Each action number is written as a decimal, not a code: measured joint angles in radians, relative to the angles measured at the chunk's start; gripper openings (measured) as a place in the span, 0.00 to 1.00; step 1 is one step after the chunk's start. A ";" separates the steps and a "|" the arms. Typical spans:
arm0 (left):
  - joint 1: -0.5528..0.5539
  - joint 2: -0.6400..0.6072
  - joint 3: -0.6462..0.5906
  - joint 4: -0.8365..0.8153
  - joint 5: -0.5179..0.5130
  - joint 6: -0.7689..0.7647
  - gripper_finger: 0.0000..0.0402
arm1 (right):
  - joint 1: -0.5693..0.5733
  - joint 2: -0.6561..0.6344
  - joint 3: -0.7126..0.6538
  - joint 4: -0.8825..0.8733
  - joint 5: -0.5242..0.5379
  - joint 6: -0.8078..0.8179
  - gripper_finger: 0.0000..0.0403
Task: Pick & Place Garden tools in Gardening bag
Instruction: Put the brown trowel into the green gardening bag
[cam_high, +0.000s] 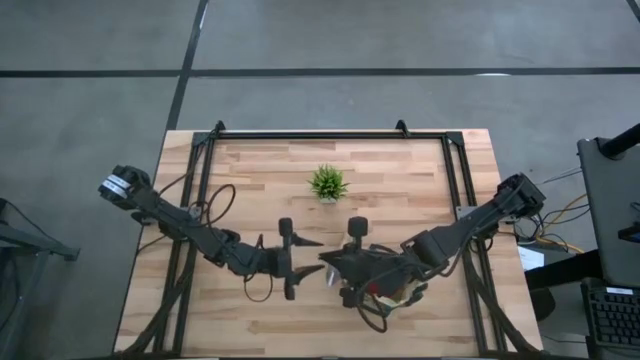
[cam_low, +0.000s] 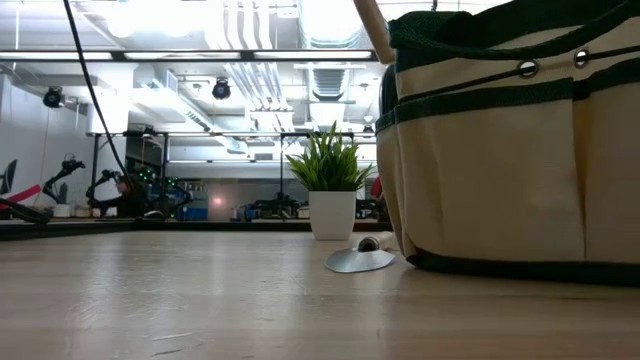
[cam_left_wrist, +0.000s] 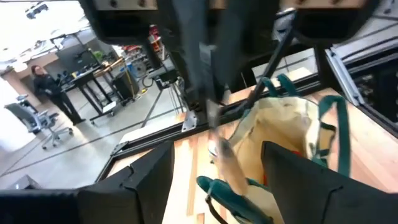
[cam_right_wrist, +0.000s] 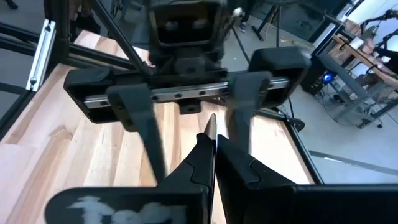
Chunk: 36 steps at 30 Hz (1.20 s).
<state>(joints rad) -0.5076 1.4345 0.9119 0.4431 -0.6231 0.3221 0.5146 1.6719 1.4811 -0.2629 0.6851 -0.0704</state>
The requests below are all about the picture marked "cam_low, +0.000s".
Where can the beige gardening bag green trim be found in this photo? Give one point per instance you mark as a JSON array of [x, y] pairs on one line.
[[500, 175]]

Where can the black background robot arm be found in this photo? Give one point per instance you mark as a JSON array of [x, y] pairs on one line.
[[100, 182], [62, 172]]

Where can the green plant in white pot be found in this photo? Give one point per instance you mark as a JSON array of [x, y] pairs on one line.
[[332, 215]]

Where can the blue storage bin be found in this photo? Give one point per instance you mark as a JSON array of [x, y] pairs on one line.
[[192, 213]]

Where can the black ceiling lamp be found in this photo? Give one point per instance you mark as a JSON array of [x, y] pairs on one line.
[[221, 89], [53, 97]]

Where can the person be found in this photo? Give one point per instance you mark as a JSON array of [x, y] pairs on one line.
[[132, 205]]

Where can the black overhead beam with lights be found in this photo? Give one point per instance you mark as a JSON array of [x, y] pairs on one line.
[[117, 55]]

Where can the red curved strip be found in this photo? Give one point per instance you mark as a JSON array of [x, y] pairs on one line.
[[25, 194]]

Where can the small black background monitor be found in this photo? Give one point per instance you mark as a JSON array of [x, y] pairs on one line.
[[9, 177]]

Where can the black aluminium table frame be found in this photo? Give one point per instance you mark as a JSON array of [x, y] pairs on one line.
[[200, 226]]

